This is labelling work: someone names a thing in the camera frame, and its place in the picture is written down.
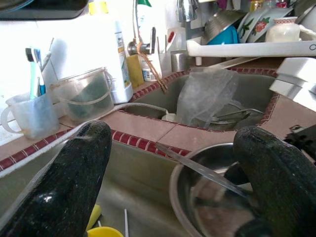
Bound steel mixing bowl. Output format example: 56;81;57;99
202;9;248;45

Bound steel sink basin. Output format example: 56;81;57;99
130;70;279;131
0;138;247;237

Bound white plate red flower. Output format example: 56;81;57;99
248;7;295;43

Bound white hose nozzle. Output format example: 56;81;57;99
161;109;177;122

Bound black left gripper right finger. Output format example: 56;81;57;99
233;125;316;237

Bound yellow plastic bowl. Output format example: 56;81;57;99
85;226;124;237

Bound steel wok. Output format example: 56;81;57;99
0;0;90;21

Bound bright yellow dish sponge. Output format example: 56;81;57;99
84;203;103;232

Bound brown string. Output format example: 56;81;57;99
137;41;168;94

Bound white plate leaf print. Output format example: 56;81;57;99
237;11;262;43

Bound white dish rack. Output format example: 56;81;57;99
186;39;316;67

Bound blue plastic bowl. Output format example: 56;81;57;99
206;24;240;45

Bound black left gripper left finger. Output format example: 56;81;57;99
0;120;113;237

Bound teal toothbrush black bristles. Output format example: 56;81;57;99
25;47;38;100

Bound clear measuring cup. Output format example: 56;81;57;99
0;93;60;139

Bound white detergent bottle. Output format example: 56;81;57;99
87;0;134;104

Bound white bottle green cap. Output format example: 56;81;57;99
135;0;163;82

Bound blue handled toothbrush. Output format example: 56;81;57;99
33;48;47;97

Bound clear plastic tub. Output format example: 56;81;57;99
50;66;116;123

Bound steel gooseneck faucet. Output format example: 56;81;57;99
127;0;158;56

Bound mustard scouring sponge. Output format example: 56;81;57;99
125;54;145;89

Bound steel cup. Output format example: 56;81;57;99
170;50;190;73

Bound clear plastic bag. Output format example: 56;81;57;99
176;67;239;128

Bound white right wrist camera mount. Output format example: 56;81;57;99
268;57;316;106

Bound white ceramic pot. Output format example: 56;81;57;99
265;16;302;42

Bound steel ladle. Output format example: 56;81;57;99
155;142;250;201

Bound chrome hanging utensils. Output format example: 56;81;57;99
175;0;199;23

